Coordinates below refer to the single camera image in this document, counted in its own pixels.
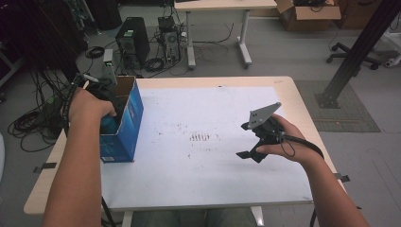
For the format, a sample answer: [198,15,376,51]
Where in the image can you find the wooden table with white legs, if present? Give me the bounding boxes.
[173,0,279,70]

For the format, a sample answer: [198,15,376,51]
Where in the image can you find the black curtain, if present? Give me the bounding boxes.
[0,0,87,81]

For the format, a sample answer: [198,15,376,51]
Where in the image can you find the person's grey pants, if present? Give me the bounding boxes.
[131,207,258,227]

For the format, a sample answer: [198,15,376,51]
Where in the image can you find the grey tape strip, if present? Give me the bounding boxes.
[32,162,58,174]
[334,172,351,183]

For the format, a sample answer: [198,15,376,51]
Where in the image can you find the white table mat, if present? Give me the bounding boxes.
[100,86,314,212]

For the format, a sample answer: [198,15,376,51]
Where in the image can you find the person's left hand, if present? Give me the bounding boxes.
[67,88,118,128]

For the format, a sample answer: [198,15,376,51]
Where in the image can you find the black metal post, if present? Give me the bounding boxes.
[314,0,401,110]

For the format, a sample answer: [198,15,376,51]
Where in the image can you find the black office chair base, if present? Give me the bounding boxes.
[325,42,383,71]

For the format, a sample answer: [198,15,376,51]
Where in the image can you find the open brown cardboard box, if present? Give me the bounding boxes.
[275,0,342,32]

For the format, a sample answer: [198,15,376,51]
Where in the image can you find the black hanging cable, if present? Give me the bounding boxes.
[100,196,116,227]

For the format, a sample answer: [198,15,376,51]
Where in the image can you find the open computer case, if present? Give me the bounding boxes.
[157,15,183,64]

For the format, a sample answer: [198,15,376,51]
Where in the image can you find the blue cardboard box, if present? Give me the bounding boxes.
[98,75,145,164]

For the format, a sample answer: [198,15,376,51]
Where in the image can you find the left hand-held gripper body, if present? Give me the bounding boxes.
[89,83,127,125]

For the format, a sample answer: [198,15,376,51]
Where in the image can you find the black computer tower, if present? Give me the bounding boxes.
[114,16,151,69]

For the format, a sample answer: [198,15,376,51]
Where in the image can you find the grey floor mat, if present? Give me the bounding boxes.
[294,79,382,133]

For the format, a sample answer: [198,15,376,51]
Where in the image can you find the tangled black floor cables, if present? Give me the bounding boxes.
[7,67,69,153]

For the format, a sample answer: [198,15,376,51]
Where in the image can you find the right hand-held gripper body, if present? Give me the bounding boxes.
[240,101,284,147]

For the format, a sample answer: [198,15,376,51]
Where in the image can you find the blue plastic cup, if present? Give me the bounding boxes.
[100,114,121,135]

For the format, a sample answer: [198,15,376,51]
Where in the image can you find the person's right hand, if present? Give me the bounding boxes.
[255,113,318,168]

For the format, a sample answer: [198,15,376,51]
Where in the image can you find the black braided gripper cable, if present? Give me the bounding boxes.
[276,132,325,227]
[61,74,87,137]

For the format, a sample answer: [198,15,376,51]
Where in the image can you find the white electronic device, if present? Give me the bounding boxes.
[101,48,118,87]

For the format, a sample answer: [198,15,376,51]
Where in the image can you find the coiled black cable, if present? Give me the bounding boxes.
[144,57,166,73]
[84,45,106,60]

